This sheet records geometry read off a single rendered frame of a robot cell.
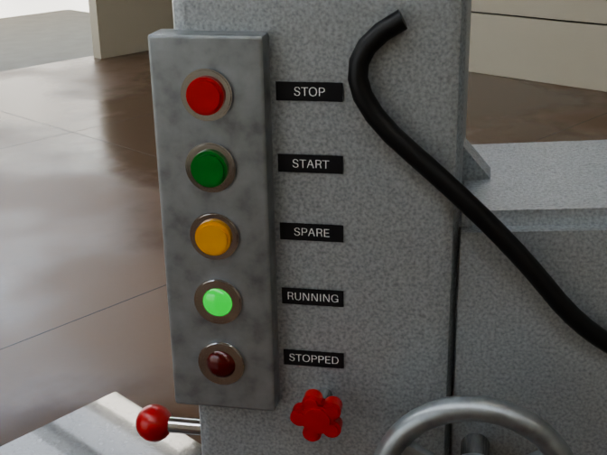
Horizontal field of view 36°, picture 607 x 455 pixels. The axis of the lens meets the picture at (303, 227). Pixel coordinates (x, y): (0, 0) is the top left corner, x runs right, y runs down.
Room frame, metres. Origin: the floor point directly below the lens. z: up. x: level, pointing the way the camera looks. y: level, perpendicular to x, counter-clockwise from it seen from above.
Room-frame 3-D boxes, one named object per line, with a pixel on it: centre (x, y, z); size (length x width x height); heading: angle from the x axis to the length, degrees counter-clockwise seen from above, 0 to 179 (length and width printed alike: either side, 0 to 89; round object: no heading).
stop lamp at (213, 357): (0.63, 0.06, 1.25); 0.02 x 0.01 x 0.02; 79
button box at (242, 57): (0.64, 0.06, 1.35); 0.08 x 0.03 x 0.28; 79
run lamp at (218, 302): (0.63, 0.06, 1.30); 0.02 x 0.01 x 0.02; 79
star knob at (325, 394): (0.61, -0.01, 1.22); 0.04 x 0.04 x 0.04; 79
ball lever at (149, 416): (0.69, 0.11, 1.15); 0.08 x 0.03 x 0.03; 79
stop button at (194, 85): (0.62, 0.06, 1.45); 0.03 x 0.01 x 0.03; 79
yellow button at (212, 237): (0.62, 0.06, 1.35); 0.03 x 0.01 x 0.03; 79
